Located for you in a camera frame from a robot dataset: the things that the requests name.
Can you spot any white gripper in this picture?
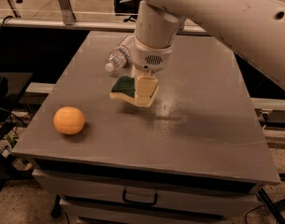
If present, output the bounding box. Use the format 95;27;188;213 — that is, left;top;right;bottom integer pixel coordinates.
131;37;173;105

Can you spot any green and yellow sponge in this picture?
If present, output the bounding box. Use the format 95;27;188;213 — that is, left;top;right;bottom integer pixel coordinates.
109;76;150;107

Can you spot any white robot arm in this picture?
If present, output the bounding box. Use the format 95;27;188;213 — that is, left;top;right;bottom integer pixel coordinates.
135;0;285;91

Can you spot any clear plastic water bottle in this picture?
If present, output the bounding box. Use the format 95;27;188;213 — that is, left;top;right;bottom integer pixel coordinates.
105;35;134;72

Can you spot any orange fruit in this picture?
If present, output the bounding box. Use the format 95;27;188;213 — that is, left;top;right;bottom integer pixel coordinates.
53;106;85;135

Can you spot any grey drawer cabinet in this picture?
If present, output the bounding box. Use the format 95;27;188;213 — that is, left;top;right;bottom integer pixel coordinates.
14;32;280;224

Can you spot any black office chair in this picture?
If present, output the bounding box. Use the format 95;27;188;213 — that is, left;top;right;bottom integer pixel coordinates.
114;0;141;22

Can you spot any black side table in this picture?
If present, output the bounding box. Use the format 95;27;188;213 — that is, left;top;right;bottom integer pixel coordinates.
0;72;33;121

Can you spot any metal railing frame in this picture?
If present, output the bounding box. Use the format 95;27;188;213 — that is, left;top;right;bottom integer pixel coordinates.
0;0;280;38

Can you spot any black drawer handle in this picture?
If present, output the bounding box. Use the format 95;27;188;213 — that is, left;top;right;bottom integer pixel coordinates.
121;189;158;206

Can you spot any black cable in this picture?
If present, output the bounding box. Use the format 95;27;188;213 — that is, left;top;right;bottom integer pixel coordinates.
0;15;15;67

